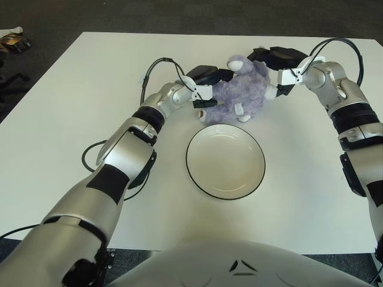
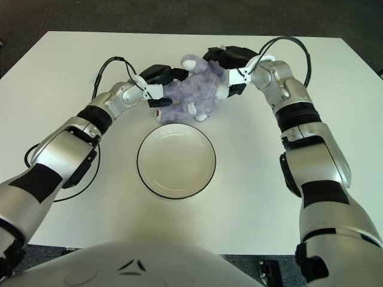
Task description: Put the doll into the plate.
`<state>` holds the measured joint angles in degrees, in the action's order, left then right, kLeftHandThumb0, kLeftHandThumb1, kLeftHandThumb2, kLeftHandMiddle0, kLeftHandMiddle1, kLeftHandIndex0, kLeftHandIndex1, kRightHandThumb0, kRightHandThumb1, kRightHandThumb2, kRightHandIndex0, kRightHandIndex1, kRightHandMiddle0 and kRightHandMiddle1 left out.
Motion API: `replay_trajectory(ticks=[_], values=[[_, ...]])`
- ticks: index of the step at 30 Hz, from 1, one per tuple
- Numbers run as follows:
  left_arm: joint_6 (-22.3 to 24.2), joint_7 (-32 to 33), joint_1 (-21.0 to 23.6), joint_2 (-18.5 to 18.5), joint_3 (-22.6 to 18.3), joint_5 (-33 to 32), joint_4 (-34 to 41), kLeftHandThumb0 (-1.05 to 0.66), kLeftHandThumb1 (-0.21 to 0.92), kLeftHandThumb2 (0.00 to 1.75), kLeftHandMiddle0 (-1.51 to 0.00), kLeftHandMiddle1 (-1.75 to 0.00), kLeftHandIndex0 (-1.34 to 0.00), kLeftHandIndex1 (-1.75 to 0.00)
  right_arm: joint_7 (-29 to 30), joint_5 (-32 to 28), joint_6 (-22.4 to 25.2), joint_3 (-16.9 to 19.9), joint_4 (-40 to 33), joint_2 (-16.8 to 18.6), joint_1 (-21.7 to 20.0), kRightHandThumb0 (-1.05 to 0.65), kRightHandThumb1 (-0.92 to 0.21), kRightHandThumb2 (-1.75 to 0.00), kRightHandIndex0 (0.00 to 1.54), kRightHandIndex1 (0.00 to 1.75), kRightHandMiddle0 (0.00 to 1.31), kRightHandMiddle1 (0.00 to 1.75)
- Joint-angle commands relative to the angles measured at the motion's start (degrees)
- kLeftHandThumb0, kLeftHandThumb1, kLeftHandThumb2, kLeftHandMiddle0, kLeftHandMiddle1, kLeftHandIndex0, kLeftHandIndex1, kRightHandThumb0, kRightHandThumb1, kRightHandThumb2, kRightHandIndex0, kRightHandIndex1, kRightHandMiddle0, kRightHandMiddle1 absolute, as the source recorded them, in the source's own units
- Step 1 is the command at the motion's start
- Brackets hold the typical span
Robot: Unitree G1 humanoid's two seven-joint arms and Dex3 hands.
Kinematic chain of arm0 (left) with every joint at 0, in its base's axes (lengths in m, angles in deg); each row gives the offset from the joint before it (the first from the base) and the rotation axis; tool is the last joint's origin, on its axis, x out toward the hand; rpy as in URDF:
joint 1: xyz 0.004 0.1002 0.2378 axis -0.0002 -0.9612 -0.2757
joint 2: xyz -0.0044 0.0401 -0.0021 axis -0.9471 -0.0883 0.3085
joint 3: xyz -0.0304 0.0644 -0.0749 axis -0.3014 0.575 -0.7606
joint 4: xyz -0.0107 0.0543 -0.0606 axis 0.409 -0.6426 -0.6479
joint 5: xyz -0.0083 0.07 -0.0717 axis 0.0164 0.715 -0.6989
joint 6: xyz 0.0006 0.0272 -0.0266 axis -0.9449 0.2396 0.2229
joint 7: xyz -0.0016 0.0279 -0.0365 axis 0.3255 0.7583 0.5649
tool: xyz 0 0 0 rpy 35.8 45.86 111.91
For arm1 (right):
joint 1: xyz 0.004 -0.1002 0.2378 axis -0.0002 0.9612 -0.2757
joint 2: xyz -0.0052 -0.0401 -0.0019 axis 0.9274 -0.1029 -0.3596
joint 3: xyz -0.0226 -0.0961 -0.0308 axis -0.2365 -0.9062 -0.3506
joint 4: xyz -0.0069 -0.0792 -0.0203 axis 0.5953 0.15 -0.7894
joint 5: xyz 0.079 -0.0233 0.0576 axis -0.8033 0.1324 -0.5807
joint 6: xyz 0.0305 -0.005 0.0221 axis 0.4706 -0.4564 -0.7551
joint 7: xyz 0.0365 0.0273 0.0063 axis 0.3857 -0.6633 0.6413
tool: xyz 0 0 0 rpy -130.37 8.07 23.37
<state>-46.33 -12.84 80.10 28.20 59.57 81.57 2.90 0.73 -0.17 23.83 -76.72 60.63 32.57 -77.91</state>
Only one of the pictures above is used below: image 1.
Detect white plate with black rim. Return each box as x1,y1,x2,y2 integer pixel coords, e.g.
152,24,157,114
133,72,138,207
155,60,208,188
185,124,266,200

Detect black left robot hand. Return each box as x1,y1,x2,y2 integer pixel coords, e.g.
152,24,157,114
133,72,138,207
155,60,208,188
183,64,235,109

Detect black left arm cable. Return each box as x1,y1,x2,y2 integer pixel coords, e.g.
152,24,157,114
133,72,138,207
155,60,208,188
0,56,196,240

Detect purple plush doll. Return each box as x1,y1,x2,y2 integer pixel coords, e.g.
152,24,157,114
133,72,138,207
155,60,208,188
196,53,278,126

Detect dark box on floor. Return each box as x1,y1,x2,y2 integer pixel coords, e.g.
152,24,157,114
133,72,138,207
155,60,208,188
0,33,32,54

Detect grey robot torso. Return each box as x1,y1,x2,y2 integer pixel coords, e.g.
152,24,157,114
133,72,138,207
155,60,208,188
104,240,383,287

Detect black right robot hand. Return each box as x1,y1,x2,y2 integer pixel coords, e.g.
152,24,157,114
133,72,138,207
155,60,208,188
247,46,327,98

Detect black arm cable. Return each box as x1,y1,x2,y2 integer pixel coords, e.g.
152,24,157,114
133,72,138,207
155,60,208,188
309,37,364,87
0,56,196,240

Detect black metal table bracket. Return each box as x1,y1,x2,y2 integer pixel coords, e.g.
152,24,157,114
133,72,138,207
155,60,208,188
103,248,116,270

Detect black office chair base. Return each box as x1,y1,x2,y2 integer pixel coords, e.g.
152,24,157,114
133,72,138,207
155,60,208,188
0,73,30,102

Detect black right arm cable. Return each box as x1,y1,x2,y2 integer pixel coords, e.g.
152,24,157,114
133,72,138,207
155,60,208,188
309,37,364,87

